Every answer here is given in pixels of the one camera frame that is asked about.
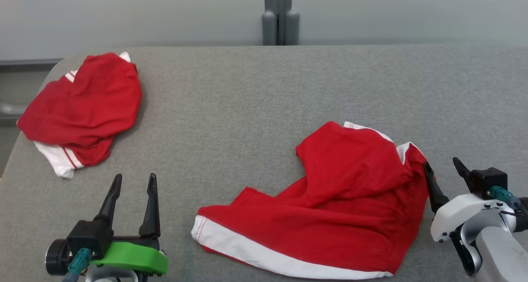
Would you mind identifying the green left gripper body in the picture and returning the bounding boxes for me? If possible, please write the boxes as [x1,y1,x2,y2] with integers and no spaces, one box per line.
[45,235,169,276]

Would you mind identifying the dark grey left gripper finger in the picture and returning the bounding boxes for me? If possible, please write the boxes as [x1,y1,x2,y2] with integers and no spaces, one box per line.
[138,173,161,238]
[93,174,123,230]

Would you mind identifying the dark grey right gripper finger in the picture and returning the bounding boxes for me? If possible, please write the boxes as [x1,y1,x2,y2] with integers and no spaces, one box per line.
[423,161,450,214]
[452,157,473,188]

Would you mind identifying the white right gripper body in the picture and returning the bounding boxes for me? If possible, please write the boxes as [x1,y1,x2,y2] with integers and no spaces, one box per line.
[430,193,528,244]

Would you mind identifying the red shorts with white stripe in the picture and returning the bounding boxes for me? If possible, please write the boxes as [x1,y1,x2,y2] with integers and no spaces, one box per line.
[191,121,430,281]

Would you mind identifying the red basketball jersey white trim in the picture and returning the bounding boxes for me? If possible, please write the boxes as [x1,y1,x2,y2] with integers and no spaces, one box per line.
[16,52,143,179]

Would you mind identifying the teal right camera cable connector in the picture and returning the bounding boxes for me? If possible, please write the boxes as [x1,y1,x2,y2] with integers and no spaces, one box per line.
[487,186,522,212]

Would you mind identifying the teal camera cable connector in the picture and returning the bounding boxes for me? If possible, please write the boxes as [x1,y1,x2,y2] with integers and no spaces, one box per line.
[487,186,522,212]
[62,248,92,282]

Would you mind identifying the teal left camera cable connector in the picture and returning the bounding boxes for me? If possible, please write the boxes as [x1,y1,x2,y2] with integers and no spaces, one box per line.
[62,248,92,282]

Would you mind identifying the grey partition post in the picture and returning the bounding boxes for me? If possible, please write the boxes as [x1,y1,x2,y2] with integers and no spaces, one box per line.
[262,0,300,46]

